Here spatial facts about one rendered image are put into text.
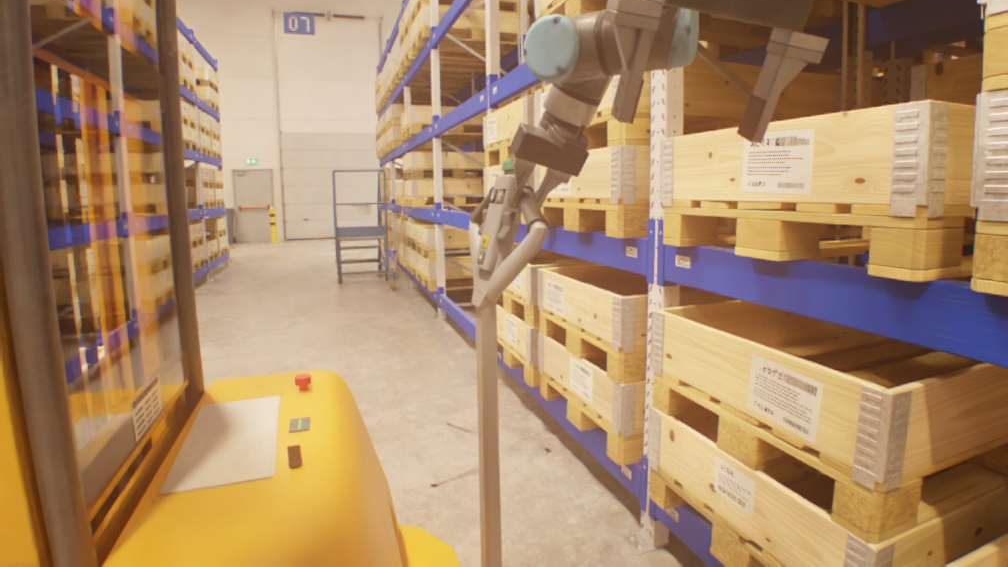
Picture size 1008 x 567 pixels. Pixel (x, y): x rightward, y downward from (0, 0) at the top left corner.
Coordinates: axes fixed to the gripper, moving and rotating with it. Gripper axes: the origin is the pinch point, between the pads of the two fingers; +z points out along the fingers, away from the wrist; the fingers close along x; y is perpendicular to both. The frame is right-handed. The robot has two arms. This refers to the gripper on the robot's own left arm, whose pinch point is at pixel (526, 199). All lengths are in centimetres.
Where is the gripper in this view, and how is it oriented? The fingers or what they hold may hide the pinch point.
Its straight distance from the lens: 97.9
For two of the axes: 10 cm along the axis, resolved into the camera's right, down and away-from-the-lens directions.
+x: -9.1, -2.2, -3.4
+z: -3.8, 7.9, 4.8
